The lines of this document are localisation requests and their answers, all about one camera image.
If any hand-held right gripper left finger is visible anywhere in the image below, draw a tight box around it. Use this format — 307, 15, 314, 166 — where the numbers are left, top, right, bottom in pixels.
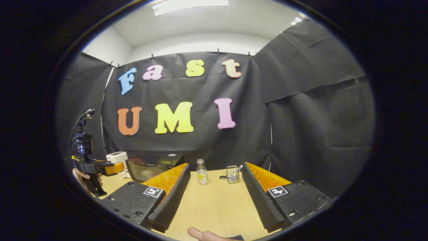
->
100, 163, 190, 233

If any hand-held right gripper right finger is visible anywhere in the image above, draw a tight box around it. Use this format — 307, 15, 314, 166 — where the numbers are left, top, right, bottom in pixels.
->
241, 162, 331, 233

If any black electric oven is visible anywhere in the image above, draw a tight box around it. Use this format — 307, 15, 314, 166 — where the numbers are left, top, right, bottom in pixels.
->
125, 153, 185, 183

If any white toaster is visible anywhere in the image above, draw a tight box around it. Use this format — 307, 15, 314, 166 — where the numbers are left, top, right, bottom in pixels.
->
106, 151, 128, 169

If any clear bottle yellow label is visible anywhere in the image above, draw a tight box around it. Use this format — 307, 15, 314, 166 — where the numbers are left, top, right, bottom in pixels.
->
196, 159, 208, 185

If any metal mesh utensil holder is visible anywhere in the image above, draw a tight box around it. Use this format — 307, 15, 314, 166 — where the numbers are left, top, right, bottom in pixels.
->
226, 165, 240, 183

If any black backdrop cloth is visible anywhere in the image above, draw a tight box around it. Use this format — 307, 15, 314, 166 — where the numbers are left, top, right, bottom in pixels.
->
55, 18, 377, 198

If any large ceiling light panel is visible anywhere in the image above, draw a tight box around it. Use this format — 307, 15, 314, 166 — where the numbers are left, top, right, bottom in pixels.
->
152, 0, 229, 16

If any small ceiling light panel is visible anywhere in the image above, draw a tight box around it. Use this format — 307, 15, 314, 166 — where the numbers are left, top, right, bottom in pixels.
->
290, 13, 306, 26

